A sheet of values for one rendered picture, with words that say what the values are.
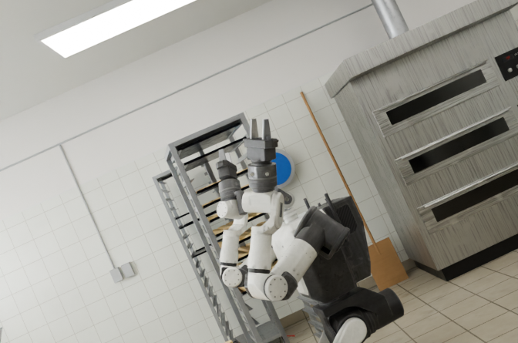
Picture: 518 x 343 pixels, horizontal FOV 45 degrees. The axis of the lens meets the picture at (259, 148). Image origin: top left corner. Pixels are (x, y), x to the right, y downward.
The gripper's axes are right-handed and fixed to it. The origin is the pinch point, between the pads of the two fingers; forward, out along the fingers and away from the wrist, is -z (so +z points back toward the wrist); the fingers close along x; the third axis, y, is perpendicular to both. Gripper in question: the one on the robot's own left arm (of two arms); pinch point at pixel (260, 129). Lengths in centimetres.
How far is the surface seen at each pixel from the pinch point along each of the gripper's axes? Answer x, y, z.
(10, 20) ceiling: 264, 46, -54
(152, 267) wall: 362, 205, 176
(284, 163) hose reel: 272, 306, 82
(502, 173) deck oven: 83, 364, 84
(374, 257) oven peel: 196, 340, 172
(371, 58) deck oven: 159, 291, -15
